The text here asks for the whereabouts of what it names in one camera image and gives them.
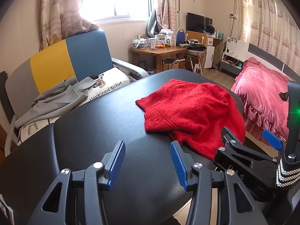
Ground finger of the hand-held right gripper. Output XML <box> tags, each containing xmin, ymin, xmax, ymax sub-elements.
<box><xmin>213</xmin><ymin>126</ymin><xmax>278</xmax><ymax>170</ymax></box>
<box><xmin>262</xmin><ymin>128</ymin><xmax>296</xmax><ymax>163</ymax></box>

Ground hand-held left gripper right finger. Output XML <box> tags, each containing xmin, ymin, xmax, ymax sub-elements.
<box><xmin>170</xmin><ymin>140</ymin><xmax>269</xmax><ymax>225</ymax></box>

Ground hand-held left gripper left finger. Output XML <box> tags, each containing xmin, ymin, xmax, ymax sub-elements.
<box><xmin>28</xmin><ymin>140</ymin><xmax>126</xmax><ymax>225</ymax></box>

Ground red knit sweater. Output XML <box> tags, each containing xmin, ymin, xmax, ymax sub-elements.
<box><xmin>135</xmin><ymin>78</ymin><xmax>246</xmax><ymax>161</ymax></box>

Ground dark folded clothes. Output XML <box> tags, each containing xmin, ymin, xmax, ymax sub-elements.
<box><xmin>176</xmin><ymin>40</ymin><xmax>207</xmax><ymax>51</ymax></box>

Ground pink bed blanket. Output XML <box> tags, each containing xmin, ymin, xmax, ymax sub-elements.
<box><xmin>231</xmin><ymin>57</ymin><xmax>292</xmax><ymax>142</ymax></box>

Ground white nightstand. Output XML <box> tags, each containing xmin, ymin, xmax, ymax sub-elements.
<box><xmin>220</xmin><ymin>52</ymin><xmax>244</xmax><ymax>72</ymax></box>

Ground grey bed headboard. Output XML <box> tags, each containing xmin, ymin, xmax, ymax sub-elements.
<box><xmin>248</xmin><ymin>43</ymin><xmax>300</xmax><ymax>82</ymax></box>

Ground white cabinet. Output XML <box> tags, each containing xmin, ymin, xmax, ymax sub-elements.
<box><xmin>204</xmin><ymin>36</ymin><xmax>221</xmax><ymax>69</ymax></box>

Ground grey garment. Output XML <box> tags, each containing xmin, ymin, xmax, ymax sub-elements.
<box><xmin>14</xmin><ymin>76</ymin><xmax>102</xmax><ymax>129</ymax></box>

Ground round white stool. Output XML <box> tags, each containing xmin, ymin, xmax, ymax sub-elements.
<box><xmin>185</xmin><ymin>48</ymin><xmax>207</xmax><ymax>75</ymax></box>

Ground white flower print board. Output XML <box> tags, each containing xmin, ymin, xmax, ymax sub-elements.
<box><xmin>226</xmin><ymin>36</ymin><xmax>249</xmax><ymax>57</ymax></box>

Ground brown paper bag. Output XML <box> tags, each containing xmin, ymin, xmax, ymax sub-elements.
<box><xmin>162</xmin><ymin>58</ymin><xmax>185</xmax><ymax>72</ymax></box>

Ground wooden chair back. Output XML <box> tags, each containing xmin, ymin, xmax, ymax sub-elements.
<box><xmin>185</xmin><ymin>30</ymin><xmax>208</xmax><ymax>48</ymax></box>

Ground wooden table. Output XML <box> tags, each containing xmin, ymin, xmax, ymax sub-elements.
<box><xmin>130</xmin><ymin>46</ymin><xmax>188</xmax><ymax>74</ymax></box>

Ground blue bag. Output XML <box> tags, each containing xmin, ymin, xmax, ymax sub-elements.
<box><xmin>176</xmin><ymin>28</ymin><xmax>185</xmax><ymax>45</ymax></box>

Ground grey yellow blue armchair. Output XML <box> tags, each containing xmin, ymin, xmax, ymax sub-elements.
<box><xmin>0</xmin><ymin>29</ymin><xmax>150</xmax><ymax>157</ymax></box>

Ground wide pink ship print curtain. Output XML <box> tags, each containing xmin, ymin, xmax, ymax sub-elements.
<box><xmin>238</xmin><ymin>0</ymin><xmax>300</xmax><ymax>61</ymax></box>

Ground black television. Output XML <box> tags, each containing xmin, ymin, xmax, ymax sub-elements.
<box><xmin>186</xmin><ymin>12</ymin><xmax>213</xmax><ymax>34</ymax></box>

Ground black upright panel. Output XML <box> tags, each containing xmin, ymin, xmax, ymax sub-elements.
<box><xmin>0</xmin><ymin>71</ymin><xmax>14</xmax><ymax>122</ymax></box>

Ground grey hanging cloth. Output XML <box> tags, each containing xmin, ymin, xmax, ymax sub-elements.
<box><xmin>146</xmin><ymin>8</ymin><xmax>161</xmax><ymax>38</ymax></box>

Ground metal pole stand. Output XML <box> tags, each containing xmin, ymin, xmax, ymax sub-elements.
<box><xmin>177</xmin><ymin>0</ymin><xmax>185</xmax><ymax>31</ymax></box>

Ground bright window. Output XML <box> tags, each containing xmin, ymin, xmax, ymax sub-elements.
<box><xmin>80</xmin><ymin>0</ymin><xmax>150</xmax><ymax>21</ymax></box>

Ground pink starfish print curtain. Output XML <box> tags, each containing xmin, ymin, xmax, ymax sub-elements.
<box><xmin>39</xmin><ymin>0</ymin><xmax>100</xmax><ymax>51</ymax></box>

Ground black white striped strap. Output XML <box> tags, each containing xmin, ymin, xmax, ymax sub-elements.
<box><xmin>275</xmin><ymin>159</ymin><xmax>300</xmax><ymax>189</ymax></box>

